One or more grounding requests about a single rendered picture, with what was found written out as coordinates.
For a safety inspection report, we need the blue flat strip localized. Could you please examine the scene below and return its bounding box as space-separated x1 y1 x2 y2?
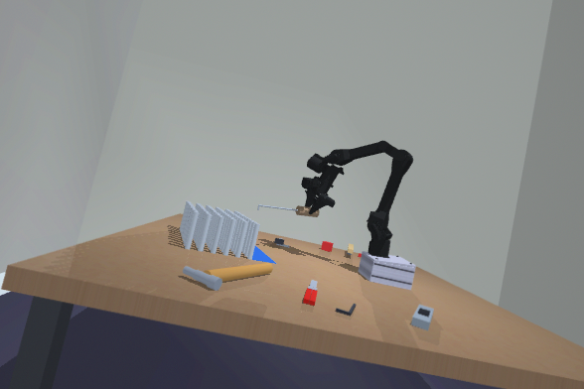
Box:
252 246 276 264

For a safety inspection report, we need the hammer with wooden handle and grey head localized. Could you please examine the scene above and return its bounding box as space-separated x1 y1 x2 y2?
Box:
183 263 273 291

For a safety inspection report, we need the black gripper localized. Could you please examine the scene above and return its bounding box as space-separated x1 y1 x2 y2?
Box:
302 176 335 214

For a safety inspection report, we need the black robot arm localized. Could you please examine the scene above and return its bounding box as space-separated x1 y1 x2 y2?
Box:
301 141 413 258

